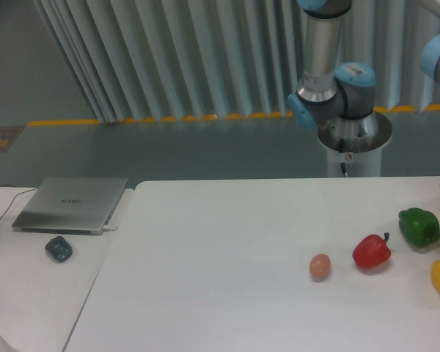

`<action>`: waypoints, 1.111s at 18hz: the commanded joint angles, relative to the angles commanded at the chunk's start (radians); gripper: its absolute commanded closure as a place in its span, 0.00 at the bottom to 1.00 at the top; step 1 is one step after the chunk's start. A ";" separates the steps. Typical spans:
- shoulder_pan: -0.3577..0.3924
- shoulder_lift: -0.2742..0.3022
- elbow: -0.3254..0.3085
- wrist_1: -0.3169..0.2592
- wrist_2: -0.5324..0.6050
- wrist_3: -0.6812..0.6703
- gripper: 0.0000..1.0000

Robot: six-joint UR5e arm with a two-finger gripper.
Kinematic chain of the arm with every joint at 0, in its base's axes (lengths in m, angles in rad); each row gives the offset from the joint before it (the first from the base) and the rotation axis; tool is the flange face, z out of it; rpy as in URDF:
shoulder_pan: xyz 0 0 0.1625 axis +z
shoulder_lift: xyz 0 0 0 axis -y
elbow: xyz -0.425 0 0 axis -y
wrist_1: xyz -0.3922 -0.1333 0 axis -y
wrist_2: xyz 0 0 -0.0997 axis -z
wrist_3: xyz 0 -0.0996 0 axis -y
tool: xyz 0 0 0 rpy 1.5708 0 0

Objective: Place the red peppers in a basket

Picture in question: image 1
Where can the green bell pepper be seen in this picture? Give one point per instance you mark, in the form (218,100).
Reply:
(419,227)

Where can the silver closed laptop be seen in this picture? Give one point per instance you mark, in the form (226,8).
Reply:
(72,205)

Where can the white corrugated curtain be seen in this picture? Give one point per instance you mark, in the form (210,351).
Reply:
(160,60)

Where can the dark grey computer mouse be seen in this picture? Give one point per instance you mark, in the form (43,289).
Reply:
(59,249)

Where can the orange floor sign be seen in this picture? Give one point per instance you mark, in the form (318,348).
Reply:
(8,135)

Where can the brown egg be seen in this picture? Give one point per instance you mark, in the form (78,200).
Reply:
(320,267)

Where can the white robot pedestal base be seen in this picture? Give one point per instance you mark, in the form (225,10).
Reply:
(354,147)

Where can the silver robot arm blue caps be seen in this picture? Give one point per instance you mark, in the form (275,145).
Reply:
(320,55)

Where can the red bell pepper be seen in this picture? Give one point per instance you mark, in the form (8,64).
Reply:
(372,251)

